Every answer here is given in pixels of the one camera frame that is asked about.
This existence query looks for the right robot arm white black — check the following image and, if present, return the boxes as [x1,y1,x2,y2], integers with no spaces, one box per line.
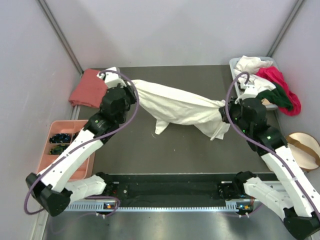
[219,98,320,240]

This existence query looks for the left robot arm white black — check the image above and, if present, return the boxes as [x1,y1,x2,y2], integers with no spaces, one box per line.
[23,82,140,217]

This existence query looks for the tan garment in basket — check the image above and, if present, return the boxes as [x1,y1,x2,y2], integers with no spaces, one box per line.
[261,98,272,106]

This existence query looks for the folded salmon pink t shirt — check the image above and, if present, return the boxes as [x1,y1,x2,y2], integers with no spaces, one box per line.
[68,68,108,109]

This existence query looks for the white and green t shirt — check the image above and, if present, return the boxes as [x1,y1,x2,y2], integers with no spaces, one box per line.
[237,74,293,111]

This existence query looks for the magenta pink t shirt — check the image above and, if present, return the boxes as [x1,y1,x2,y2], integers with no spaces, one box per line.
[256,66,302,117]

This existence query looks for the cream t shirt in basket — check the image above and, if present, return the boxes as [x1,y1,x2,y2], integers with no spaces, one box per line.
[235,55,274,74]

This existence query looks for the grey plastic laundry basket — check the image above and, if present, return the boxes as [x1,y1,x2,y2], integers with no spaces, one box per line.
[229,57,278,97]

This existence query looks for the beige canvas round bag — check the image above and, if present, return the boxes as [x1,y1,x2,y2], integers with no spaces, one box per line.
[285,132,320,172]

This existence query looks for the pink compartment organizer tray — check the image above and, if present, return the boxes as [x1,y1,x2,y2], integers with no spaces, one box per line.
[36,120,95,181]

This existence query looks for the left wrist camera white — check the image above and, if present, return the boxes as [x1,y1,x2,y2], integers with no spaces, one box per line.
[96,72,125,89]

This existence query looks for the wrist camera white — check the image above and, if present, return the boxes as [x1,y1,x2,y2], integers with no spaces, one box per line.
[236,84,258,102]
[96,72,125,89]

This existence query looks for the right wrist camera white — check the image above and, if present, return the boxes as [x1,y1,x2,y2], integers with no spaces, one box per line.
[236,84,258,102]

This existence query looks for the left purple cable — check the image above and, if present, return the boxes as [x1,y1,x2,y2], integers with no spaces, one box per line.
[23,69,141,216]

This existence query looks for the purple cable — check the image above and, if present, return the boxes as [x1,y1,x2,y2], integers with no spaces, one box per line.
[224,71,320,223]
[23,69,141,216]

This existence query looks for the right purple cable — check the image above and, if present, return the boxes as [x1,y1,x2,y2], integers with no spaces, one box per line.
[224,71,320,223]

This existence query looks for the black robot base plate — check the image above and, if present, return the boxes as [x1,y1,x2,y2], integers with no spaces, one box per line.
[97,172,249,207]

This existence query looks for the grey slotted cable duct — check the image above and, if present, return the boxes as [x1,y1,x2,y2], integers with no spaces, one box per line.
[65,199,256,215]

